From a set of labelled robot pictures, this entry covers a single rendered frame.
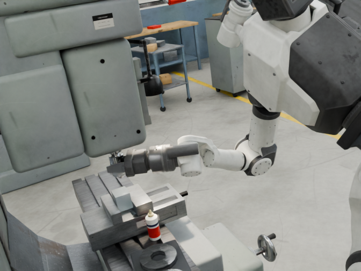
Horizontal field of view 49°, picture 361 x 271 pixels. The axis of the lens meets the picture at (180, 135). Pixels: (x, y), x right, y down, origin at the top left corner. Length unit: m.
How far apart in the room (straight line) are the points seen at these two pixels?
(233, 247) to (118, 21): 0.97
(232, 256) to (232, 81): 4.30
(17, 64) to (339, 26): 0.75
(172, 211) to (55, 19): 0.76
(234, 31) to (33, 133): 0.58
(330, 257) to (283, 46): 2.03
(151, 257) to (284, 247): 1.90
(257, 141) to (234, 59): 4.35
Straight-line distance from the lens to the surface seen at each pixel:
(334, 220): 3.09
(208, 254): 1.41
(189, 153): 1.20
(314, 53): 0.91
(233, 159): 1.33
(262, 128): 1.29
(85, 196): 1.74
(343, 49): 0.94
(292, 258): 2.75
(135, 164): 1.23
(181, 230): 1.53
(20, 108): 1.06
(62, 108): 1.07
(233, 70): 5.66
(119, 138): 1.15
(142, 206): 1.37
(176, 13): 8.35
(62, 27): 1.04
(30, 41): 1.04
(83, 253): 1.52
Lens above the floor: 1.77
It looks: 22 degrees down
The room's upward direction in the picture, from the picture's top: 9 degrees counter-clockwise
